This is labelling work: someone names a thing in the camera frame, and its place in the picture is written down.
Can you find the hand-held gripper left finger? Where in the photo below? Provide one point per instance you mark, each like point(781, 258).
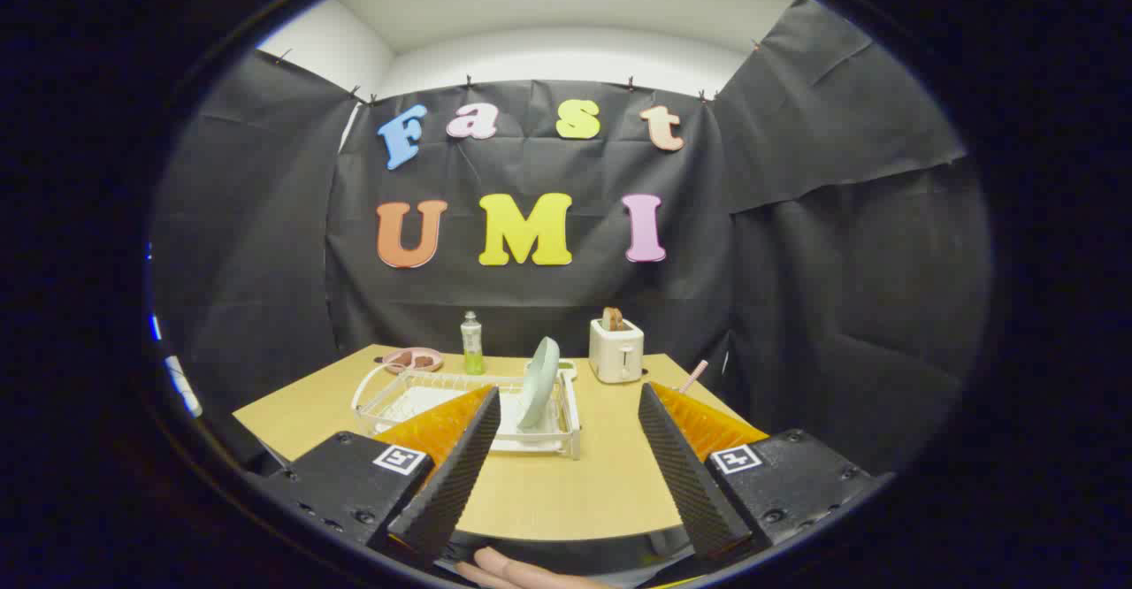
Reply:
point(451, 474)

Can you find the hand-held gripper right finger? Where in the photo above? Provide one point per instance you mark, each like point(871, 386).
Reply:
point(685, 474)

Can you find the pale green plate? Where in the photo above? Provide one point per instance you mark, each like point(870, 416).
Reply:
point(538, 386)

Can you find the pink plate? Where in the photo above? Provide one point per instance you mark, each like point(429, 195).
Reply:
point(398, 366)

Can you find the clear bottle with green liquid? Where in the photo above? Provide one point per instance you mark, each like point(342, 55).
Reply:
point(472, 346)

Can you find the cream toaster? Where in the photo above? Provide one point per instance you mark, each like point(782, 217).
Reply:
point(616, 355)

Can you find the brown bread slice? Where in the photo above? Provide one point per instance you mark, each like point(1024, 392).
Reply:
point(613, 318)

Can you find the black backdrop cloth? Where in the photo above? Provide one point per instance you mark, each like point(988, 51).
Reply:
point(531, 297)

